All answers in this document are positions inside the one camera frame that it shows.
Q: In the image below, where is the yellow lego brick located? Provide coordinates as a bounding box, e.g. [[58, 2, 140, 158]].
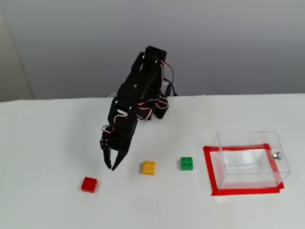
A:
[[141, 160, 157, 176]]

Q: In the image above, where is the black power cable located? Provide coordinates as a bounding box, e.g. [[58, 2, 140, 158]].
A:
[[165, 80, 178, 97]]

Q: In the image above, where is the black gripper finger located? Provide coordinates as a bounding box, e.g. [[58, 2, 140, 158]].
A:
[[111, 150, 128, 171], [101, 146, 113, 170]]

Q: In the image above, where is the green lego brick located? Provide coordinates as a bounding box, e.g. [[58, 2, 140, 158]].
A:
[[180, 156, 194, 171]]

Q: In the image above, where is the transparent plastic box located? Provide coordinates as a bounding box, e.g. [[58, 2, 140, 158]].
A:
[[213, 131, 291, 190]]

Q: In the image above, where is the red white black servo cable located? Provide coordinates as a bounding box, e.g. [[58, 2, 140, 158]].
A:
[[135, 100, 153, 121], [160, 61, 174, 96], [102, 114, 129, 135]]

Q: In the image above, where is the red tape frame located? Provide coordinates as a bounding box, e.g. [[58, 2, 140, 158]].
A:
[[202, 143, 285, 197]]

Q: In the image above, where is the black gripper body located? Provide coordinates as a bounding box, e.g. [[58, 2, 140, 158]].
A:
[[100, 133, 132, 154]]

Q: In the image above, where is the red lego brick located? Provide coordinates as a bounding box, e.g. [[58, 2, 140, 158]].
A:
[[81, 177, 99, 193]]

